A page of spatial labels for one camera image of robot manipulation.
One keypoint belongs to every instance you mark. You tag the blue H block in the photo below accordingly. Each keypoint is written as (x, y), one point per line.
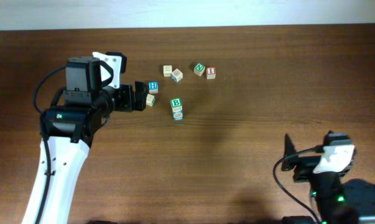
(153, 87)

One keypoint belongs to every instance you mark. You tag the green N block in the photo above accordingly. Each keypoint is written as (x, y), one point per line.
(199, 69)

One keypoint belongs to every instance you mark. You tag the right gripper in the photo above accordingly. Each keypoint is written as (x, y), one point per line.
(303, 163)

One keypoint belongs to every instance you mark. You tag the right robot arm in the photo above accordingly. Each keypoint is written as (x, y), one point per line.
(336, 202)

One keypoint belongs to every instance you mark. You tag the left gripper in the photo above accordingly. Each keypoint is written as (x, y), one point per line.
(126, 99)

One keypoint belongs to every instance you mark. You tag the wooden block number five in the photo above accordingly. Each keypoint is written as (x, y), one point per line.
(150, 100)

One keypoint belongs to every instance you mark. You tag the wooden block blue bottom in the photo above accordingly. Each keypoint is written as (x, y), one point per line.
(178, 115)

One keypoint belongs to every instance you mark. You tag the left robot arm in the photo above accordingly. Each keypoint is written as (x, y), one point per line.
(77, 111)

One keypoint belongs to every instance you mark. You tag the wooden block blue side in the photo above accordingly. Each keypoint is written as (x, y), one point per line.
(176, 75)

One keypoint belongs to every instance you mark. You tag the lone carved wooden block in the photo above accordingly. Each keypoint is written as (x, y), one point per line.
(176, 105)

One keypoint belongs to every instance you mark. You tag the red I block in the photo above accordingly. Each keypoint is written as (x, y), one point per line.
(210, 72)

